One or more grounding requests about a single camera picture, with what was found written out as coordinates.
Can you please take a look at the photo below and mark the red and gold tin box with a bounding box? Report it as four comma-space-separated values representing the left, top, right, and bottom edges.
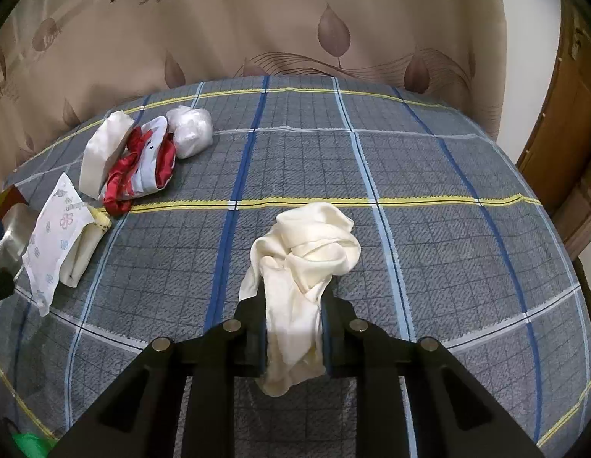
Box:
0, 184, 24, 220

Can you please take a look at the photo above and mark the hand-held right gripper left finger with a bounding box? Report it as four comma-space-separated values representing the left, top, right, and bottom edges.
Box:
52, 279, 270, 458

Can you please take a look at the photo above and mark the white balled cloth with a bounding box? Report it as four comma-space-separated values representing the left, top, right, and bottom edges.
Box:
166, 107, 214, 160

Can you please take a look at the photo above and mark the red and white satin cloth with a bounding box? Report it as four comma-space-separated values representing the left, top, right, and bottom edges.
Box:
100, 115, 177, 215

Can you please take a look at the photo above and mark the green printed packet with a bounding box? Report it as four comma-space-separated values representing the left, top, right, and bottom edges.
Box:
9, 432, 55, 458

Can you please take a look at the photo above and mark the beige leaf printed curtain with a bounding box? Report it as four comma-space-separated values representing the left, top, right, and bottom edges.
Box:
0, 0, 509, 192

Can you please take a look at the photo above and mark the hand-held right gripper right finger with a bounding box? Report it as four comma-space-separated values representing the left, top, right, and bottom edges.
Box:
319, 286, 544, 458

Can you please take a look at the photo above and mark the cream sock with yellow toe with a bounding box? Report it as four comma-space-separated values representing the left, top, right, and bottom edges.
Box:
59, 203, 112, 288

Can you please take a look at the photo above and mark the brown wooden door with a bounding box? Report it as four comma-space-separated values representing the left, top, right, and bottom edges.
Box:
515, 0, 591, 258

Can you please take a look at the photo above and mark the metal bowl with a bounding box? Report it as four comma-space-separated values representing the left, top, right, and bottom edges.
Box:
0, 203, 41, 277

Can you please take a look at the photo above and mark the white floral handkerchief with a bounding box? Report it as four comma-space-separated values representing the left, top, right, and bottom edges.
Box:
21, 172, 97, 318

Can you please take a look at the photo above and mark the cream silk cloth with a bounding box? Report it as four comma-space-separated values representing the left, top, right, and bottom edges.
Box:
238, 202, 362, 398

